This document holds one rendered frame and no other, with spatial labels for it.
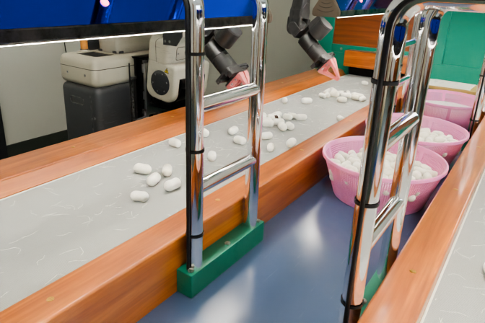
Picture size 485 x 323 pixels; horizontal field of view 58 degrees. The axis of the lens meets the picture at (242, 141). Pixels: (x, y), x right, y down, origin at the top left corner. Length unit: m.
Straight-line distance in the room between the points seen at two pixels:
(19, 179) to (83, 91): 1.10
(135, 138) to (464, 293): 0.74
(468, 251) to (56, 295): 0.59
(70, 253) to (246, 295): 0.26
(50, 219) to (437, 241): 0.61
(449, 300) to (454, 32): 1.46
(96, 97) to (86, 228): 1.22
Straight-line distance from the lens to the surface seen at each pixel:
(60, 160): 0.96
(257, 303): 0.68
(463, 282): 0.69
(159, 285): 0.66
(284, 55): 3.33
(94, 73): 1.89
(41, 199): 0.86
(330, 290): 0.72
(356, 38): 2.09
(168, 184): 0.83
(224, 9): 0.82
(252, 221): 0.77
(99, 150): 1.00
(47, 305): 0.57
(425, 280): 0.63
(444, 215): 0.80
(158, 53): 1.82
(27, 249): 0.72
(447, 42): 1.99
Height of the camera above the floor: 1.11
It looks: 20 degrees down
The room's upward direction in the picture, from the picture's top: 2 degrees clockwise
